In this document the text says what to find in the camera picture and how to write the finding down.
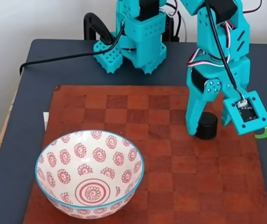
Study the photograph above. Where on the black cylinder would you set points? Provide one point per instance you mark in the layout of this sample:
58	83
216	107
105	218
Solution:
209	129

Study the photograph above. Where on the teal camera mount box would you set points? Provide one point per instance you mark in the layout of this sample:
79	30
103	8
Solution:
247	114

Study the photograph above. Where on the white bowl red flower pattern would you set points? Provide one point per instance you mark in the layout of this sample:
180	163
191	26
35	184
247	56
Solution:
89	177

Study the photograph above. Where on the black table clamp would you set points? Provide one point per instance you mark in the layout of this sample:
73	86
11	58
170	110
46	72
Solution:
93	23

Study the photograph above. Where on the brown leather chessboard mat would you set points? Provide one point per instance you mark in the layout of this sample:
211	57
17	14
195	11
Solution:
159	175

